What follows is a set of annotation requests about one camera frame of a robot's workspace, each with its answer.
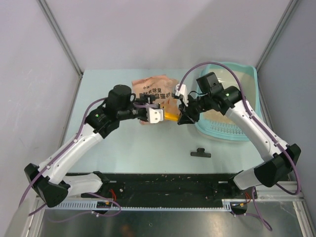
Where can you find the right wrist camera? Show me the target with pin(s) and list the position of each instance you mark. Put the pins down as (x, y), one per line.
(180, 92)

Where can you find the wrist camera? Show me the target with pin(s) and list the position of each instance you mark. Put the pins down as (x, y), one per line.
(180, 92)
(155, 115)

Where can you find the teal plastic litter box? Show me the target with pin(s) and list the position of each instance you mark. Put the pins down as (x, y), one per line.
(224, 131)

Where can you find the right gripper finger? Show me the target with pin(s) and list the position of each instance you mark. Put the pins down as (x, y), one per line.
(183, 111)
(188, 118)

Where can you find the yellow plastic litter scoop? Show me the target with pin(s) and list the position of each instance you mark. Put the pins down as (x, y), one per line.
(171, 117)

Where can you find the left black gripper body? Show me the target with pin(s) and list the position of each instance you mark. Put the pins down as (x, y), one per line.
(134, 110)

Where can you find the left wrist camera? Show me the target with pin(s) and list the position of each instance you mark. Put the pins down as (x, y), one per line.
(155, 115)

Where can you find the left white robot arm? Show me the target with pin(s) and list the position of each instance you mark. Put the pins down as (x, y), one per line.
(48, 179)

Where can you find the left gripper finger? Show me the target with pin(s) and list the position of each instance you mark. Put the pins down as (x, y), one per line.
(145, 98)
(143, 119)

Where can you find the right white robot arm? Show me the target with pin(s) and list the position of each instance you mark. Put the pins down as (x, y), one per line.
(278, 157)

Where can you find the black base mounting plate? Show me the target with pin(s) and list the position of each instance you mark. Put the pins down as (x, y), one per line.
(214, 186)

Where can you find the clean litter in box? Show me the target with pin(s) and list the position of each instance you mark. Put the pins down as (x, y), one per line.
(247, 80)

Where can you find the black bag clip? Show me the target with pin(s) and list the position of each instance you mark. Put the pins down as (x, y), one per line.
(201, 153)

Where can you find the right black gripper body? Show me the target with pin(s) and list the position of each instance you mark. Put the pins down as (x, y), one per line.
(199, 105)

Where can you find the pink cat litter bag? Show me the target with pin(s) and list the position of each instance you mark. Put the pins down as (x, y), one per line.
(161, 87)

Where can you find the grey slotted cable duct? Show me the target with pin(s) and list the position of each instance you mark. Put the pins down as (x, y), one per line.
(102, 205)

